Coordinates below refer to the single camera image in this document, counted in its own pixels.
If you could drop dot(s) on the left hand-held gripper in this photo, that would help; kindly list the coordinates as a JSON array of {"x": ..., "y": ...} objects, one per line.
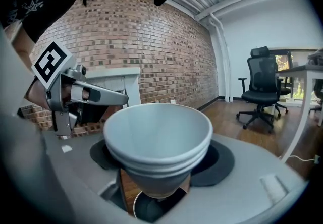
[{"x": 50, "y": 61}]

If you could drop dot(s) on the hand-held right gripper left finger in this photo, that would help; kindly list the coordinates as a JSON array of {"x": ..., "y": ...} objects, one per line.
[{"x": 75, "y": 167}]

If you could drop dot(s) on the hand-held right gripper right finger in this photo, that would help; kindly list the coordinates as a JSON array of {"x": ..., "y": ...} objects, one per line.
[{"x": 252, "y": 180}]

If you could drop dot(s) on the person's left hand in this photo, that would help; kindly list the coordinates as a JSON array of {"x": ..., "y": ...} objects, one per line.
[{"x": 66, "y": 91}]

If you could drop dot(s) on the white table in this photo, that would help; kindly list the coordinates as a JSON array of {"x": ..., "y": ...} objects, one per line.
[{"x": 113, "y": 73}]

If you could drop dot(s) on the white power plug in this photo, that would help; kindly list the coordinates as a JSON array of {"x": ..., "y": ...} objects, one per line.
[{"x": 317, "y": 160}]

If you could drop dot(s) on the black office chair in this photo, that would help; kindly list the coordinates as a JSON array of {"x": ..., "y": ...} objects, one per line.
[
  {"x": 262, "y": 74},
  {"x": 318, "y": 89},
  {"x": 283, "y": 91}
]

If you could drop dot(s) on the black star-print T-shirt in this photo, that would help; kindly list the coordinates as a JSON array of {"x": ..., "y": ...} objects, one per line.
[{"x": 38, "y": 11}]

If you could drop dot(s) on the grey desk with white legs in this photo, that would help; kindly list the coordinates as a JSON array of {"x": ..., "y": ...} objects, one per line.
[{"x": 302, "y": 69}]

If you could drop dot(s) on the dark-framed window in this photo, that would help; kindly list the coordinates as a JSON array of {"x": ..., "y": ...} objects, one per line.
[{"x": 283, "y": 61}]

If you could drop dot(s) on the grey cloth bundle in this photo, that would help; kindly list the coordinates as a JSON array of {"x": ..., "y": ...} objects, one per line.
[{"x": 316, "y": 59}]

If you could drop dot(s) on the white wall socket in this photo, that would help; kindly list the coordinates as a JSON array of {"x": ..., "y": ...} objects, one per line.
[{"x": 173, "y": 102}]

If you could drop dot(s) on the white wall pipes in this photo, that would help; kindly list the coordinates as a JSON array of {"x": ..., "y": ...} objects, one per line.
[{"x": 222, "y": 54}]

